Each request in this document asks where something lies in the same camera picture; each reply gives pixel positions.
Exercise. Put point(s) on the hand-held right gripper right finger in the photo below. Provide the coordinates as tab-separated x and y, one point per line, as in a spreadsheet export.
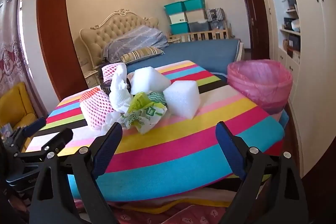
231	150

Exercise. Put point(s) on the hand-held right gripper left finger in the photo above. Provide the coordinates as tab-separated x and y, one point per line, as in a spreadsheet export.
107	148

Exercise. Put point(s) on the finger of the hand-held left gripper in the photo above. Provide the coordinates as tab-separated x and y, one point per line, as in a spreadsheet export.
61	138
34	125

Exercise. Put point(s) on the pink foam net orange inside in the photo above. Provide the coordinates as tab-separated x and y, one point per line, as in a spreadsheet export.
94	111

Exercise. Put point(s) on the green white plastic bag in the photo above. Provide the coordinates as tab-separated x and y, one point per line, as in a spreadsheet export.
143	116

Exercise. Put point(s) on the white tissue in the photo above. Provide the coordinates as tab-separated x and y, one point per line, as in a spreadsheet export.
119	92

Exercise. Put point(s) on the black printed box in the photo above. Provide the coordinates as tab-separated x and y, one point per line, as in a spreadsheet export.
105	86

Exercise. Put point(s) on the white foam block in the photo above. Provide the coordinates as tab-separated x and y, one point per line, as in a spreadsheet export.
182	99
147	81

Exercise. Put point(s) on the green wavy patterned wrapper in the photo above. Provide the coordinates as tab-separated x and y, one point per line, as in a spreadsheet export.
157	97

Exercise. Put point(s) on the bin with pink liner bag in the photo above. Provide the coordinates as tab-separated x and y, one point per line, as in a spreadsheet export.
258	82

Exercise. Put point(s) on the yellow leather sofa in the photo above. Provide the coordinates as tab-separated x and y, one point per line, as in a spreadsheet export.
15	106

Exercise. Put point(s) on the rainbow striped blanket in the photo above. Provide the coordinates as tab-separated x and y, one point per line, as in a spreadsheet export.
170	140

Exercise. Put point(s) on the cream nightstand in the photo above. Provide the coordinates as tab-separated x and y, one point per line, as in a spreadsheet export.
90	74

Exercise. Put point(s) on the pink lace curtain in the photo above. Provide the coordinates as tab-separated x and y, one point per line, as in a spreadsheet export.
11	50

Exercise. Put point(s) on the pink patterned bedsheet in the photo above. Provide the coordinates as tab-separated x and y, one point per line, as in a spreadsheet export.
162	217

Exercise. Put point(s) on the reddish wooden panel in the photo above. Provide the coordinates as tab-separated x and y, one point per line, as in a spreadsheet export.
52	29

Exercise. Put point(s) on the gold striped pillow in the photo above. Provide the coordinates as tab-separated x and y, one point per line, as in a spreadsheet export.
141	54

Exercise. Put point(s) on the blue bed mattress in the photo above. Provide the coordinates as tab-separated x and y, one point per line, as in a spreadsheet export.
199	53

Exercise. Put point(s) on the grey dotted duvet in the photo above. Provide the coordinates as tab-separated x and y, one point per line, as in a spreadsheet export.
136	40

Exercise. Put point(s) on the beige tufted headboard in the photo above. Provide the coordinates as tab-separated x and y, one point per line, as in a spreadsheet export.
115	24

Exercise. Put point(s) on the cream built-in wardrobe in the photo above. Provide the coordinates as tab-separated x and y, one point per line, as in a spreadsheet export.
312	56

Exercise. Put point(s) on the dark bag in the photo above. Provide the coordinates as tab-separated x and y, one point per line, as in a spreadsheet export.
217	25

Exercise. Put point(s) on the grey clear storage box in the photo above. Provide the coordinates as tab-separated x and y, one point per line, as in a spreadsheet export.
198	26

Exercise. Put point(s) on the teal storage box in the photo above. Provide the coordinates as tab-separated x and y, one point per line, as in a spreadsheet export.
174	8
194	4
179	28

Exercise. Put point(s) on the dark wooden door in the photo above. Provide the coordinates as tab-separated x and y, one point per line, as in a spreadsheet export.
256	19

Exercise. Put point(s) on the black white checkered bag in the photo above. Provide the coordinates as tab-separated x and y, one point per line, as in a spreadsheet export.
215	14

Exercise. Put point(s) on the beige storage box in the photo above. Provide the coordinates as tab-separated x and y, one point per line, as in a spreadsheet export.
195	16

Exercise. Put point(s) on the white device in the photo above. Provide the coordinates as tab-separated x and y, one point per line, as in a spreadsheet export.
296	25

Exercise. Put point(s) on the white storage box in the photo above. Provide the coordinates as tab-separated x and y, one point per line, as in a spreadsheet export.
178	18

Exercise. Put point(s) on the wooden crib rail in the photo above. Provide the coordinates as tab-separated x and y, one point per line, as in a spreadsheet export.
199	35

